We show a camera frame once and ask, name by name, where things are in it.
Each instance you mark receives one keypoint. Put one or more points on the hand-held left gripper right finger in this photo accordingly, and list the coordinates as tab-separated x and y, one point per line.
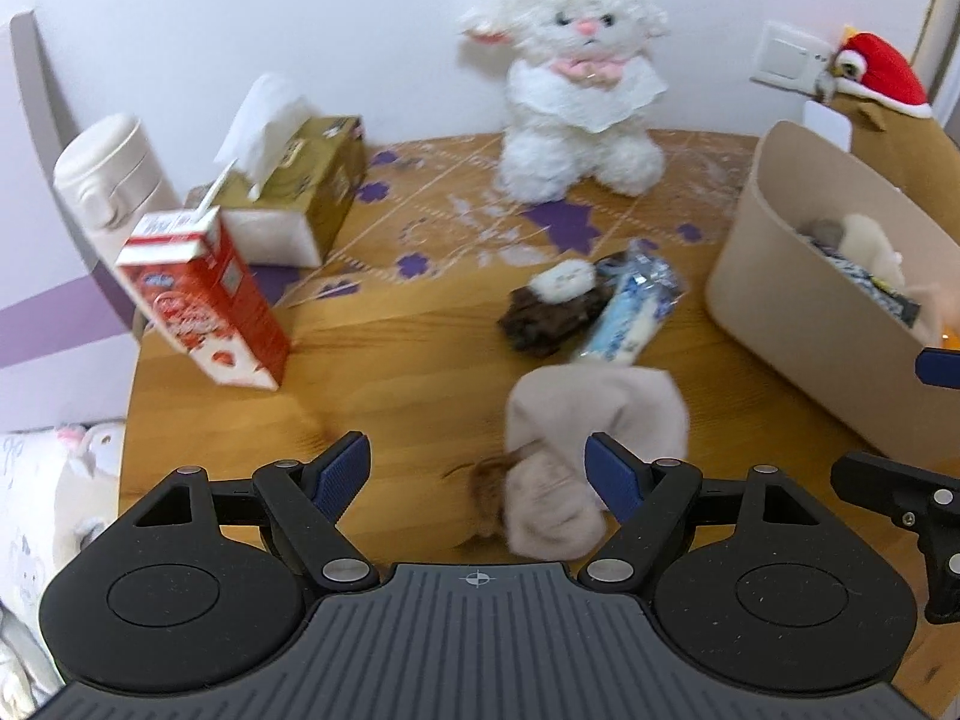
611	469

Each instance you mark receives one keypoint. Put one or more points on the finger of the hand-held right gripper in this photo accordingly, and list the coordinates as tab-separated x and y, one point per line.
892	484
941	367

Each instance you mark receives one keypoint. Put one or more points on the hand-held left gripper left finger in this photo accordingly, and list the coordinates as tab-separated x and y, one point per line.
343	469

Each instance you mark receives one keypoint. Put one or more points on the beige storage bin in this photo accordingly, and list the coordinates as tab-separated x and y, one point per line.
795	315

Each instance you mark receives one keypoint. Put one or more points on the wooden desk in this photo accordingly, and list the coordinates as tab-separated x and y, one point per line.
375	375

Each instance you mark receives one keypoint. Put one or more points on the clear blue white plastic packet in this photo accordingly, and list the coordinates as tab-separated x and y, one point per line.
630	307

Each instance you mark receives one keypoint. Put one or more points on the red milk carton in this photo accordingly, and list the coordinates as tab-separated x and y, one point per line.
217	315

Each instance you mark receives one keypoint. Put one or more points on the brown plush with red hat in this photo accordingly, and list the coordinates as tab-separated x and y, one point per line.
900	146

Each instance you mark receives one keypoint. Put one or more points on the clear mat with purple flowers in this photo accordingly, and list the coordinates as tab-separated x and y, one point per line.
562	221

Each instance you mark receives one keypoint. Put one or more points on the white card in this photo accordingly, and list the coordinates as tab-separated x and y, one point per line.
825	124

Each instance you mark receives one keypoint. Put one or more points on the gold tissue box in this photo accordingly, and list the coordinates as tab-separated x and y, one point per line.
322	180

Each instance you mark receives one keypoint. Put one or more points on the red bird plush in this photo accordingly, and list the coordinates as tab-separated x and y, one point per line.
881	64

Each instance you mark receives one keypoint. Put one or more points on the printed white bedding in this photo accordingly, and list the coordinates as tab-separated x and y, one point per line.
37	540

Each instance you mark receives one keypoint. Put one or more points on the white sheep plush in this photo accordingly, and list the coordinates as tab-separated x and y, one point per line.
570	142

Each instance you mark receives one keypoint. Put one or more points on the white thermos bottle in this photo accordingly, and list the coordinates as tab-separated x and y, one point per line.
112	165

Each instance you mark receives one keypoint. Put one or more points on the grey board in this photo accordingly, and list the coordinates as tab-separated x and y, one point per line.
37	90

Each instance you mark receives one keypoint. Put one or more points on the white wall switch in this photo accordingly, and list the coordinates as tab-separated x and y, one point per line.
787	52

